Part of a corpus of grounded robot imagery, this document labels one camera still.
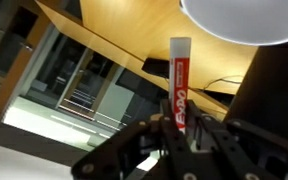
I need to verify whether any thin grey cable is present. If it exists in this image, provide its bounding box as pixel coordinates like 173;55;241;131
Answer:
202;75;244;91

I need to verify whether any red Expo marker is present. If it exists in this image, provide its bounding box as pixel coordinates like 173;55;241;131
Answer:
169;37;191;133

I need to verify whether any black box on table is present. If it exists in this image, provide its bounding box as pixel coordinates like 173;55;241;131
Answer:
142;58;169;78

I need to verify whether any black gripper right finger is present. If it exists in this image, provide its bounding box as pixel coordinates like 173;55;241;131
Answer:
186;100;278;180

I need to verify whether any white mug cup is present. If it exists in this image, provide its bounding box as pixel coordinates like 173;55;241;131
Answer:
180;0;288;46

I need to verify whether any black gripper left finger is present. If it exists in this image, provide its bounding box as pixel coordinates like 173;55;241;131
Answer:
160;100;218;180

